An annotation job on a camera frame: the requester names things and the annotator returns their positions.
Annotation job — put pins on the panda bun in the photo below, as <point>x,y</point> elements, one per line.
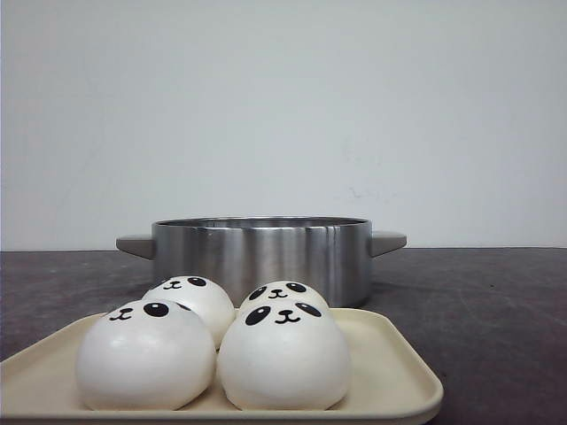
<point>284,355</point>
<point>203,296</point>
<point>149,354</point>
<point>283,290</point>

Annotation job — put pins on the stainless steel steamer pot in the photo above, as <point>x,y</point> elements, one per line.
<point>333,255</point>

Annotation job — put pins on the cream plastic tray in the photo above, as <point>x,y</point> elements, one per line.
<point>391,384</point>

